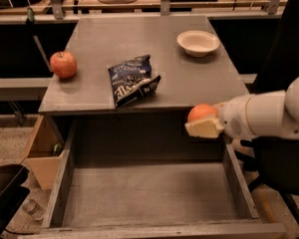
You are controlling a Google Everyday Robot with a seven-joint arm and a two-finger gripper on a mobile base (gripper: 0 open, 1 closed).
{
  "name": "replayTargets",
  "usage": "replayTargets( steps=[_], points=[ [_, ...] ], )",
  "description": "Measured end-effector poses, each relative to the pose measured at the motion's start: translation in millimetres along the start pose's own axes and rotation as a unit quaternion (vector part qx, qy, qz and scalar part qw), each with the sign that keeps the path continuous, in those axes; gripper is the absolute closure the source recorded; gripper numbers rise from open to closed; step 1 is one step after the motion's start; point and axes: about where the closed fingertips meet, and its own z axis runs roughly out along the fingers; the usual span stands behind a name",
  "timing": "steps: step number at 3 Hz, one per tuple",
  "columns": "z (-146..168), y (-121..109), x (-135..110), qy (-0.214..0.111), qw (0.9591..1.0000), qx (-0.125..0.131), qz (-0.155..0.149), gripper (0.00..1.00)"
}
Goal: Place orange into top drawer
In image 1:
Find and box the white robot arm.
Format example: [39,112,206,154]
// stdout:
[185,77,299,139]

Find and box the white bowl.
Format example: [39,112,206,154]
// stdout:
[177,30,220,58]

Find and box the orange fruit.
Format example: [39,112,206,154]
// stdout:
[187,104,218,122]

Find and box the red apple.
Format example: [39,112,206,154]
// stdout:
[50,52,78,79]

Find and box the blue chip bag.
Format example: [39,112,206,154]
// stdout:
[108,55,161,108]

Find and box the open grey drawer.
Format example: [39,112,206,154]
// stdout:
[25,114,285,239]

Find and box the black chair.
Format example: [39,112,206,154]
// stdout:
[235,0,299,239]

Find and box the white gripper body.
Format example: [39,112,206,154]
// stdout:
[219,96,254,138]

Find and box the grey cabinet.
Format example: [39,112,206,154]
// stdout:
[39,16,247,149]

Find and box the black object lower left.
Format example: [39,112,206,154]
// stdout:
[0,164,30,235]

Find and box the wooden box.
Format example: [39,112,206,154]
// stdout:
[23,116,63,190]

